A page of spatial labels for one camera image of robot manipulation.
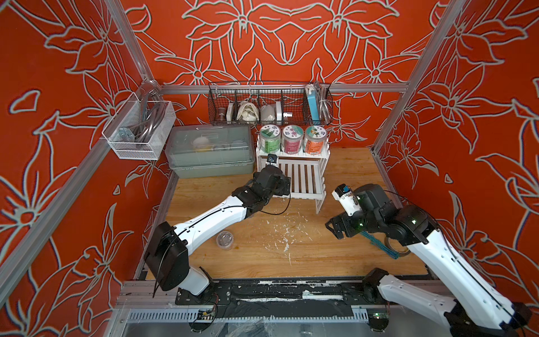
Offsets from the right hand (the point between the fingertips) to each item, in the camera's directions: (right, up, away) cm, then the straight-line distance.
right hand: (332, 220), depth 67 cm
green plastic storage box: (-48, +25, +30) cm, 62 cm away
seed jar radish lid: (-4, +28, +8) cm, 29 cm away
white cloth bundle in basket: (-30, +42, +23) cm, 57 cm away
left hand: (-17, +14, +13) cm, 26 cm away
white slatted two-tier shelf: (-3, +15, +26) cm, 30 cm away
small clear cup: (-38, -12, +14) cm, 42 cm away
